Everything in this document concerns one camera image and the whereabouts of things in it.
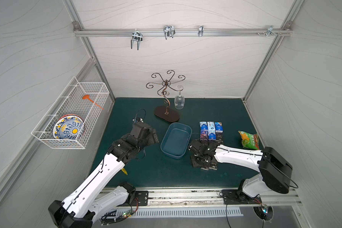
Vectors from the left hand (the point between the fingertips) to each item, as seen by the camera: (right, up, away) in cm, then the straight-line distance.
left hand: (151, 135), depth 74 cm
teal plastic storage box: (+13, -7, +24) cm, 28 cm away
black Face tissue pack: (+43, -6, +21) cm, 48 cm away
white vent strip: (+6, -38, -4) cm, 39 cm away
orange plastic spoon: (-37, +21, +4) cm, 43 cm away
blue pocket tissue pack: (+45, +1, +27) cm, 52 cm away
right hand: (+24, -18, +11) cm, 32 cm away
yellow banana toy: (-16, -21, +5) cm, 27 cm away
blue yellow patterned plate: (-35, +6, -11) cm, 37 cm away
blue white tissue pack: (+33, +3, +27) cm, 43 cm away
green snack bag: (+61, -6, +16) cm, 64 cm away
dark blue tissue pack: (+33, -3, +22) cm, 40 cm away
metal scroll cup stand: (+3, +12, +34) cm, 36 cm away
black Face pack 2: (+36, -20, +10) cm, 42 cm away
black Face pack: (+31, -20, +8) cm, 38 cm away
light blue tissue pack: (+39, +2, +27) cm, 48 cm away
